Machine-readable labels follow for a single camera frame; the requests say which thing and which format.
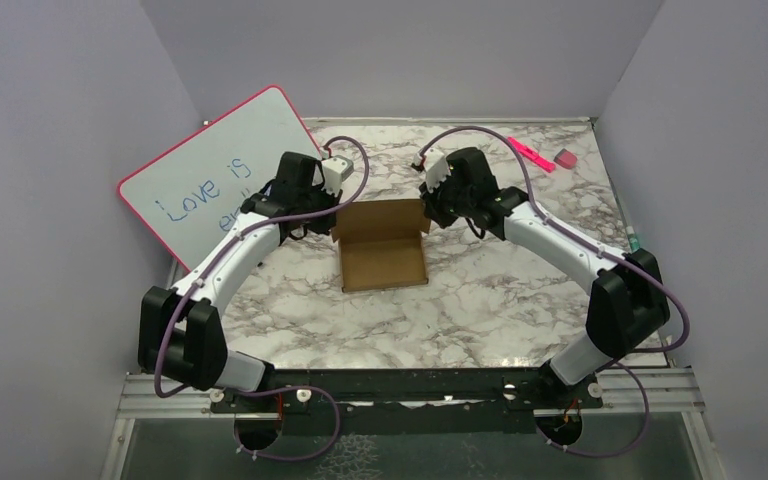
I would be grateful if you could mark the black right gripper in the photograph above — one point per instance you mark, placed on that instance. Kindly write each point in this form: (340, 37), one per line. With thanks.
(430, 203)

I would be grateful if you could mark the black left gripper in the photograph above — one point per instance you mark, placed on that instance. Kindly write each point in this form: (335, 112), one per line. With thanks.
(324, 225)

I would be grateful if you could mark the brown cardboard box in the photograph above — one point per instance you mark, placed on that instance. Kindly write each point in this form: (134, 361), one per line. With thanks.
(380, 244)

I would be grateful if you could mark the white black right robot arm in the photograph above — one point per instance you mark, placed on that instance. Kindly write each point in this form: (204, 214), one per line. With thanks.
(625, 304)

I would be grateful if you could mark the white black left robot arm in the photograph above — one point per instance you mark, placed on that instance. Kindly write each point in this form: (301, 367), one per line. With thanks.
(180, 335)

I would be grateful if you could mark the pink highlighter marker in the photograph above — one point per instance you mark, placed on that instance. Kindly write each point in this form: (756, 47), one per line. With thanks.
(532, 155)

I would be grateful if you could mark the pink eraser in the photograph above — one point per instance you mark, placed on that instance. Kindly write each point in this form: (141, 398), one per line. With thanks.
(565, 159)

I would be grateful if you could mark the pink framed whiteboard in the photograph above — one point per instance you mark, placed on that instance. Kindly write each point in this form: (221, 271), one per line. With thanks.
(189, 196)

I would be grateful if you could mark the green white marker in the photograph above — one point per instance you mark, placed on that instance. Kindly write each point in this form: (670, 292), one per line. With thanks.
(634, 243)

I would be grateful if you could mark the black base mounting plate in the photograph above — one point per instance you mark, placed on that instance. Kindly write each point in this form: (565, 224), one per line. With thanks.
(322, 402)

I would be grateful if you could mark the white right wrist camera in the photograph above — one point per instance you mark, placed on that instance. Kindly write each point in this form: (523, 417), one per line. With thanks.
(433, 164)

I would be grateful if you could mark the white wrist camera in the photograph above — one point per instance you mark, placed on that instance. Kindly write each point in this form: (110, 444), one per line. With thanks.
(335, 170)
(433, 164)

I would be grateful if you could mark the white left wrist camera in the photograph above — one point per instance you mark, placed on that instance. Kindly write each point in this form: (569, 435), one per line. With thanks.
(335, 170)

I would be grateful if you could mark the aluminium frame rail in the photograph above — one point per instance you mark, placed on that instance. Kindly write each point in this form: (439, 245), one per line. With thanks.
(451, 357)

